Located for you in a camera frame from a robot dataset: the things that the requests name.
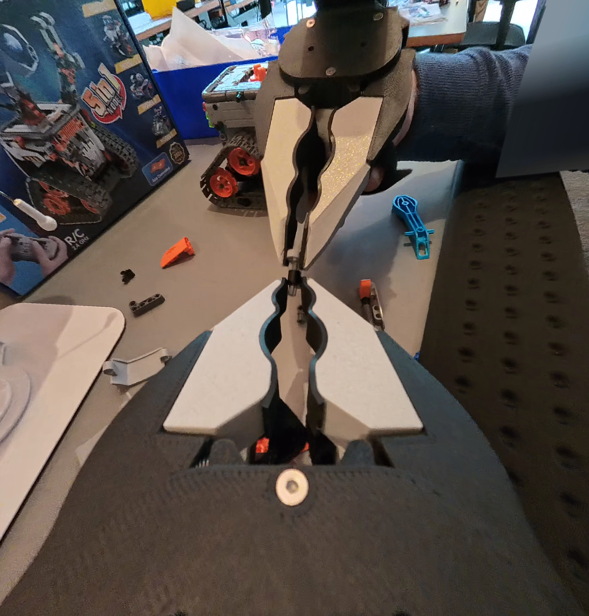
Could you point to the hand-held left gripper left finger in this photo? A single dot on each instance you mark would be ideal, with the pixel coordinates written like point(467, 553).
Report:
point(222, 380)

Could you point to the black bush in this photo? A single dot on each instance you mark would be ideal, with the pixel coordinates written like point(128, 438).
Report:
point(300, 315)

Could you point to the small black connector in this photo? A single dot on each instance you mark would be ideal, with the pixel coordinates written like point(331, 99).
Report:
point(127, 275)

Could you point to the grey orange brick assembly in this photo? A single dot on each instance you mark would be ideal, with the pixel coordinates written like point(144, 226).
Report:
point(371, 303)

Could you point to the blue plastic bin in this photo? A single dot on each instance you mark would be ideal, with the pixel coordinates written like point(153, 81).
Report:
point(179, 106)

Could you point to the short dark grey angled beam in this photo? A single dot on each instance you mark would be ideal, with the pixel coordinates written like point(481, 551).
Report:
point(145, 304)

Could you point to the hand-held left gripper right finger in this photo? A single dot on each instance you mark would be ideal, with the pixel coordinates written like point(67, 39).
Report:
point(366, 385)

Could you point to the grey pin piece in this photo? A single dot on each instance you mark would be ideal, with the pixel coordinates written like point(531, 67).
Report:
point(293, 282)

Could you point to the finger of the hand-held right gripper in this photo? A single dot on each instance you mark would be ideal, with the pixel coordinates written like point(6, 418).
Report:
point(347, 154)
point(277, 159)

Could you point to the small grey connector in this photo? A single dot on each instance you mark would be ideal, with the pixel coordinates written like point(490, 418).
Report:
point(299, 233)

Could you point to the cyan plastic tool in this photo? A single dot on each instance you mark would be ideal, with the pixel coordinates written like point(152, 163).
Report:
point(412, 221)

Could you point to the person's right forearm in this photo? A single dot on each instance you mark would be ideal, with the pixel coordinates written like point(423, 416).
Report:
point(467, 106)

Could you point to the white book stand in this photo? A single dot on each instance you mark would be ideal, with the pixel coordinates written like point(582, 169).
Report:
point(34, 385)

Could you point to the tracked toy robot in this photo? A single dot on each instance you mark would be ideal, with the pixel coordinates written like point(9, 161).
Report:
point(224, 183)

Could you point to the orange angled block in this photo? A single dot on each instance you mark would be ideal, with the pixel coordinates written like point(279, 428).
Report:
point(176, 252)

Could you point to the person's right hand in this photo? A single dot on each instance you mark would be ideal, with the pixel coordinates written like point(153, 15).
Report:
point(376, 179)

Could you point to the blue toy robot box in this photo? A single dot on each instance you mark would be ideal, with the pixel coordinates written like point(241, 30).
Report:
point(58, 144)

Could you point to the white paper sheet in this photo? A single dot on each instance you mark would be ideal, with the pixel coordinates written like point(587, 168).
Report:
point(188, 43)

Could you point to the light grey curved panel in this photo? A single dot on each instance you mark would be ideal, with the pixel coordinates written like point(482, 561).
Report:
point(135, 368)

